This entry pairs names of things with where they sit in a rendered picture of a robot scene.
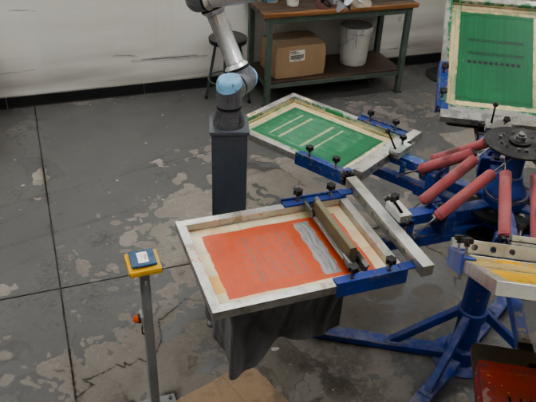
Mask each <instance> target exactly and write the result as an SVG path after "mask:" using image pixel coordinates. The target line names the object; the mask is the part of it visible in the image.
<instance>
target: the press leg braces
mask: <svg viewBox="0 0 536 402"><path fill-rule="evenodd" d="M487 308H488V307H487ZM458 312H459V310H458V305H455V306H453V307H451V308H450V309H446V310H444V311H443V312H441V313H438V314H436V315H434V316H431V317H429V318H427V319H425V320H422V321H420V322H418V323H415V324H414V325H411V326H409V327H407V328H405V329H402V330H400V331H398V332H396V333H394V334H390V333H386V334H385V339H384V343H388V344H394V345H403V346H405V339H407V338H410V337H412V336H415V335H416V334H418V333H422V332H423V331H425V330H427V329H430V328H432V327H434V326H437V325H439V324H442V323H444V322H445V321H449V320H451V319H452V318H454V317H457V315H458ZM498 315H499V313H498V312H496V311H494V310H492V309H489V308H488V315H487V319H486V322H487V323H488V324H489V325H490V326H491V327H492V328H493V329H494V330H495V331H496V332H497V333H498V334H499V335H500V336H501V337H502V338H503V339H504V340H505V341H506V342H507V343H508V344H509V345H510V346H511V347H512V348H513V349H515V345H514V338H513V334H512V333H511V332H510V331H509V330H508V329H507V328H506V327H505V326H504V325H503V324H502V323H501V322H500V320H499V319H498V318H497V316H498ZM469 322H470V319H469V318H467V317H464V316H462V317H461V319H460V321H459V324H458V325H457V327H456V329H455V332H454V333H453V335H452V337H451V340H450V341H449V343H448V345H447V347H446V349H445V350H444V352H443V355H442V357H441V358H440V359H439V362H438V364H437V366H436V367H435V369H434V371H433V373H432V374H431V376H430V378H428V380H427V381H426V382H425V383H424V385H423V386H422V387H421V388H420V390H419V391H418V392H420V393H421V394H423V395H425V396H426V397H428V398H429V399H431V398H432V397H433V396H434V394H435V393H436V392H437V391H438V389H439V388H440V387H441V385H440V384H438V383H439V380H440V378H441V376H442V375H443V373H444V371H445V369H446V367H447V366H448V364H449V362H450V360H451V358H452V357H453V355H454V353H455V351H456V349H457V347H458V345H459V343H460V341H461V339H462V337H463V335H464V333H465V331H466V329H467V327H468V326H469Z"/></svg>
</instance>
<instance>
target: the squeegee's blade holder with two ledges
mask: <svg viewBox="0 0 536 402"><path fill-rule="evenodd" d="M313 220H314V221H315V223H316V224H317V225H318V226H319V228H320V229H321V231H322V232H323V234H324V235H325V237H326V238H327V239H328V240H329V242H330V243H331V245H332V246H333V248H334V249H335V251H336V252H337V253H338V254H339V256H340V257H341V259H342V260H344V255H343V254H342V252H341V251H340V249H339V248H338V246H337V245H336V243H335V242H334V241H333V240H332V238H331V237H330V236H329V234H328V232H327V231H326V230H325V228H324V227H323V226H322V225H321V223H320V222H319V220H318V219H317V217H313Z"/></svg>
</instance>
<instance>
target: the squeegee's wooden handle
mask: <svg viewBox="0 0 536 402"><path fill-rule="evenodd" d="M313 210H314V217H317V219H318V220H319V222H320V223H321V225H322V226H323V227H324V228H325V230H326V231H327V232H328V234H329V236H330V237H331V238H332V240H333V241H334V242H335V243H336V245H337V246H338V248H339V249H340V251H341V252H342V254H343V253H345V254H346V255H347V256H348V258H349V259H350V261H351V262H355V260H356V254H357V248H356V246H355V245H354V244H353V242H352V241H351V239H350V238H349V237H348V235H347V234H346V233H345V232H344V231H343V229H342V228H341V226H340V225H339V224H338V222H337V221H336V219H335V218H334V217H333V216H332V215H331V214H330V212H329V211H328V209H327V208H326V207H325V205H324V204H323V202H322V201H321V200H316V201H315V202H314V209H313Z"/></svg>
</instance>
